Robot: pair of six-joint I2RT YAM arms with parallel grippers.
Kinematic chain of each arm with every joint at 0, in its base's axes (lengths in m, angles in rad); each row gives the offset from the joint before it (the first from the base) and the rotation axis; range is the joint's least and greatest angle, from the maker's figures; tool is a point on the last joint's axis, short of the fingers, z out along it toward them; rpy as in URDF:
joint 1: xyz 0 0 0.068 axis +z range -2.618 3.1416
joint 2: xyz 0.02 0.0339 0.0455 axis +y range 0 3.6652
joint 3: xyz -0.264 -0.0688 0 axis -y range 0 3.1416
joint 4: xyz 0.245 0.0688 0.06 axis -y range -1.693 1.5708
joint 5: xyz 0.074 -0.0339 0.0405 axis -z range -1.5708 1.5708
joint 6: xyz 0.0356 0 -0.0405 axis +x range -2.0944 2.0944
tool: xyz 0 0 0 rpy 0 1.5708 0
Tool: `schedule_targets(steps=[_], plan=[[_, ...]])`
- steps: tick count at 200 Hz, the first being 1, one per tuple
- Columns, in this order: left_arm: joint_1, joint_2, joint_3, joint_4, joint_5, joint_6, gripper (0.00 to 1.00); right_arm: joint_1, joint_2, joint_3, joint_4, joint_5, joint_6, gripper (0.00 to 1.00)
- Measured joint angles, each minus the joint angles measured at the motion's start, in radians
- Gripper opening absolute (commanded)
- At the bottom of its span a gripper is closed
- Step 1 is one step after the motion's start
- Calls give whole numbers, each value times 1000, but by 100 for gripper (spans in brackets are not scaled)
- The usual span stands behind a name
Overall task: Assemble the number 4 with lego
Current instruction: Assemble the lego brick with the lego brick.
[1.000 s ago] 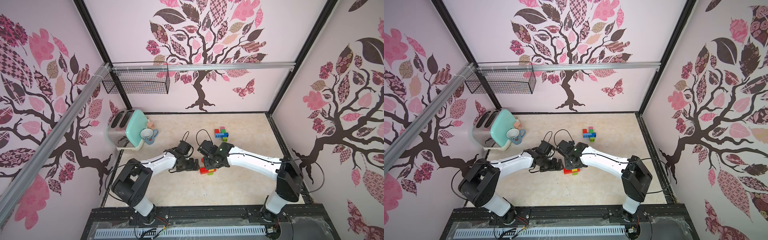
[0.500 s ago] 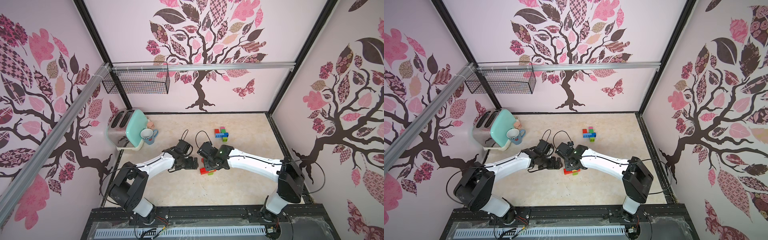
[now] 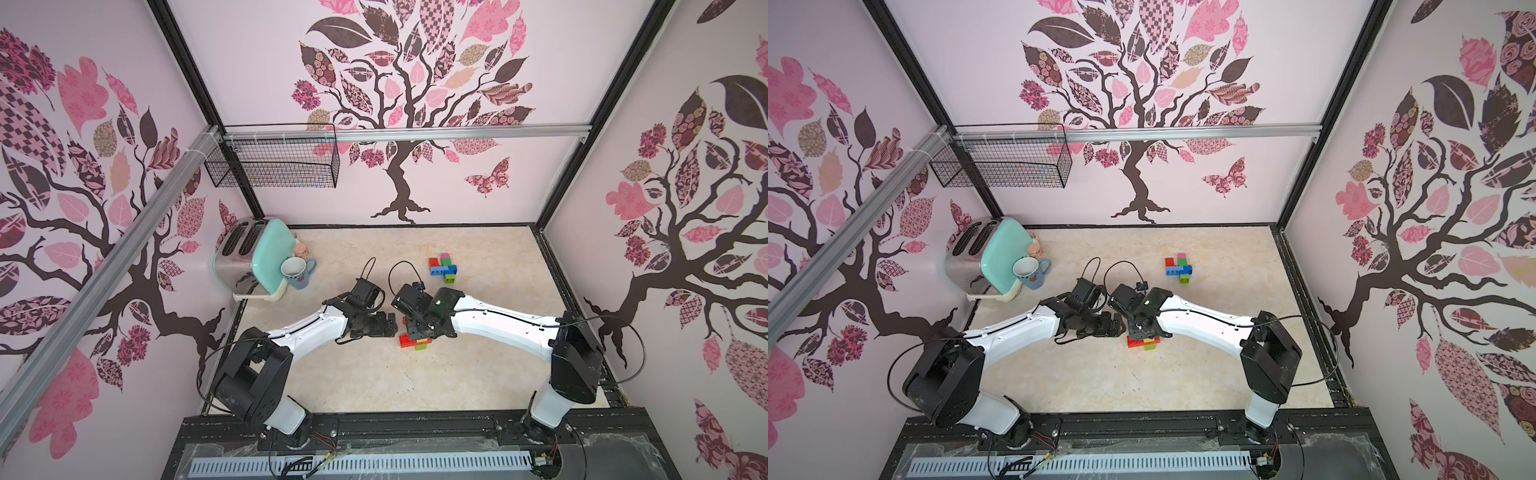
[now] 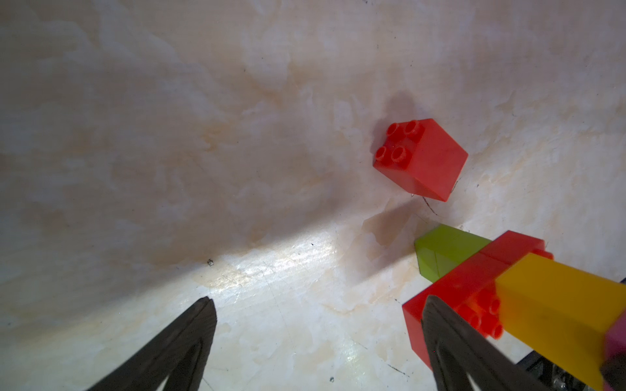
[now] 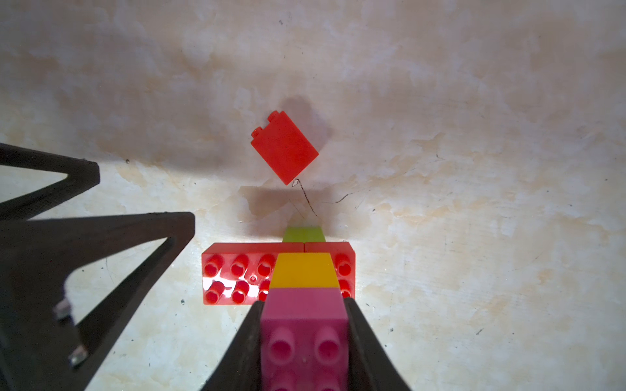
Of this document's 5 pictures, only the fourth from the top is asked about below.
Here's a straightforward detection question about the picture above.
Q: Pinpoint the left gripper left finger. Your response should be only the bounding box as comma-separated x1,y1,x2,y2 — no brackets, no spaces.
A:
91,297,218,390

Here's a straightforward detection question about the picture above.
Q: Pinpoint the red long lego brick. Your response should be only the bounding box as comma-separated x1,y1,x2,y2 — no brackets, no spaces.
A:
402,231,554,367

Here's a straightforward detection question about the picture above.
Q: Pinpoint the magenta lego brick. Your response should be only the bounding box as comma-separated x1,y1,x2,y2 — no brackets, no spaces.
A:
600,312,625,391

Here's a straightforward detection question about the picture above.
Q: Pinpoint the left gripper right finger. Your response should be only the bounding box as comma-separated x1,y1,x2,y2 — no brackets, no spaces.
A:
422,296,547,390

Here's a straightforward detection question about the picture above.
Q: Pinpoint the yellow lego brick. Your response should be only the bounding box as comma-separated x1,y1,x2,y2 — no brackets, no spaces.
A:
495,253,625,390

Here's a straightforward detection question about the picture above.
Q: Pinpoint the lime green lego brick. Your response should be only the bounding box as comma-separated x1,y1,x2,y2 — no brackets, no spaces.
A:
414,224,491,283

